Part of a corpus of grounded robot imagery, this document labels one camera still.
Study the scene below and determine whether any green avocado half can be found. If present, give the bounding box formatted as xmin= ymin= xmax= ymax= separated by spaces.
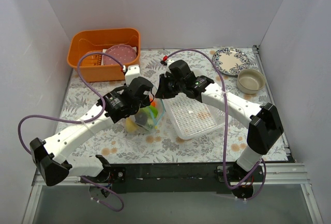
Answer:
xmin=142 ymin=106 xmax=158 ymax=118

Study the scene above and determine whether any clear zip top bag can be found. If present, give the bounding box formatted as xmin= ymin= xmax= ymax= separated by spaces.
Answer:
xmin=128 ymin=99 xmax=165 ymax=133

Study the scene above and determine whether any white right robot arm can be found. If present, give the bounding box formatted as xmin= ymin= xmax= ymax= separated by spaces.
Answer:
xmin=156 ymin=59 xmax=284 ymax=181

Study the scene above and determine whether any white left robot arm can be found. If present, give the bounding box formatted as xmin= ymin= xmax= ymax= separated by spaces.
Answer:
xmin=29 ymin=77 xmax=153 ymax=186

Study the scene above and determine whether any white perforated plastic basket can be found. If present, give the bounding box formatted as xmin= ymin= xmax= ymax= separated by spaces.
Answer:
xmin=162 ymin=93 xmax=225 ymax=140

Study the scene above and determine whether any pink polka dot plate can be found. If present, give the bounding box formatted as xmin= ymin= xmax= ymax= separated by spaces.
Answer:
xmin=101 ymin=44 xmax=137 ymax=65

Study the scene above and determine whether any blue floral ceramic plate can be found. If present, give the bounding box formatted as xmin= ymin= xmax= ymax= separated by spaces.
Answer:
xmin=212 ymin=48 xmax=250 ymax=76

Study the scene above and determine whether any orange dish rack insert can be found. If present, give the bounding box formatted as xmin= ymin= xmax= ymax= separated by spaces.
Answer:
xmin=79 ymin=50 xmax=102 ymax=67

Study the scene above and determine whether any orange plastic tub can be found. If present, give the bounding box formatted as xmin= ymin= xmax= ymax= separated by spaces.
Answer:
xmin=67 ymin=28 xmax=141 ymax=82

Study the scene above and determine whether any beige ceramic bowl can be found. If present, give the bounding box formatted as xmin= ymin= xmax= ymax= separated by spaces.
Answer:
xmin=236 ymin=69 xmax=266 ymax=95

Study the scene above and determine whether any floral table mat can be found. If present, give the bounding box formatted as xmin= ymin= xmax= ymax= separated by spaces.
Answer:
xmin=49 ymin=47 xmax=287 ymax=165

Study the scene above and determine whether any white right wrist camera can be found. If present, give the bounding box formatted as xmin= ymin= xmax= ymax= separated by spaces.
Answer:
xmin=160 ymin=56 xmax=176 ymax=66

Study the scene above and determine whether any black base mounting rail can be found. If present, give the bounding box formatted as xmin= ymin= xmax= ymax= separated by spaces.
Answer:
xmin=87 ymin=162 xmax=248 ymax=193

